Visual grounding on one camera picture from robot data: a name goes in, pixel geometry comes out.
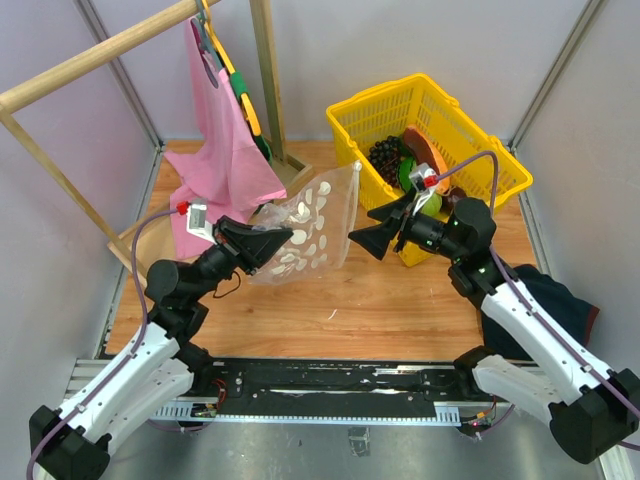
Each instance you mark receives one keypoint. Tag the wooden clothes rack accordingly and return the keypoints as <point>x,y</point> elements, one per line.
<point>110,50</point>

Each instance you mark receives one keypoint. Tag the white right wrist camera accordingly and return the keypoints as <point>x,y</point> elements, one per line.
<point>422,178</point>

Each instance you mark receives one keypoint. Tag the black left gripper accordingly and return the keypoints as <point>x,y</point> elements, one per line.
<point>246,246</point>

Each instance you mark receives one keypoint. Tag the clear polka dot zip bag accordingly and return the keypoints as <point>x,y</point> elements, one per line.
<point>321,216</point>

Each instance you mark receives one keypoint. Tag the grey clothes hanger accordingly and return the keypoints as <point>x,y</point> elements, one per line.
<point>204,41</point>

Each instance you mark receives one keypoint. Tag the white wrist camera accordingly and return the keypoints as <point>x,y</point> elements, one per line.
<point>196,217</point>
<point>422,178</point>

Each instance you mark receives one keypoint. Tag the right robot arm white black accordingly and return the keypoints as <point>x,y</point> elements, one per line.
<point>588,407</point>

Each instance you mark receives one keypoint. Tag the yellow clothes hanger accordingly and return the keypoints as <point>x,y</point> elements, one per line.
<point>238,85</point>

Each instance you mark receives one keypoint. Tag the black toy grapes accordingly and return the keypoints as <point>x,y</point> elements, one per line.
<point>385,157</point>

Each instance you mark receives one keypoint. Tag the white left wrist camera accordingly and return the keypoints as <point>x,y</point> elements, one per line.
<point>196,217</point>

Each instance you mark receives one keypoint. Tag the green t-shirt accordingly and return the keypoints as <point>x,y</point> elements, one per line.
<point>251,180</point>

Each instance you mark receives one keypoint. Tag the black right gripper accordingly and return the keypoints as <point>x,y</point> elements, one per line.
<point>376,238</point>

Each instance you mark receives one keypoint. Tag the yellow plastic basket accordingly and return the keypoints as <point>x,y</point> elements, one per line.
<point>477,162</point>

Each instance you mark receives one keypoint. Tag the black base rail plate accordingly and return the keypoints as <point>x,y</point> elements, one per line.
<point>325,391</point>

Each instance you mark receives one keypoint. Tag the toy papaya slice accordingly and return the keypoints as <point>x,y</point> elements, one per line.
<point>423,150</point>

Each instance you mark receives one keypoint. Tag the dark navy cloth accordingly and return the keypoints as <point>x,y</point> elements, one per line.
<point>575,315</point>

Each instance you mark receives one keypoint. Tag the dark brown toy chestnut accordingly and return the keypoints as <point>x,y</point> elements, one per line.
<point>451,198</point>

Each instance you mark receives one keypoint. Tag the toy watermelon slice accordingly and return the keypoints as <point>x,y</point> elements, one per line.
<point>406,165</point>

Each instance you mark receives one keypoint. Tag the green toy cabbage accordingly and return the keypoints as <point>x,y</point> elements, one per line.
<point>427,202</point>

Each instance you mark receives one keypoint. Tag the pink t-shirt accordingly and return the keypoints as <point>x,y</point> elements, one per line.
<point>204,174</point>

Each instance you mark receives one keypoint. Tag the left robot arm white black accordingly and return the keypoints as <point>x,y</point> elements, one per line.
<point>78,439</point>

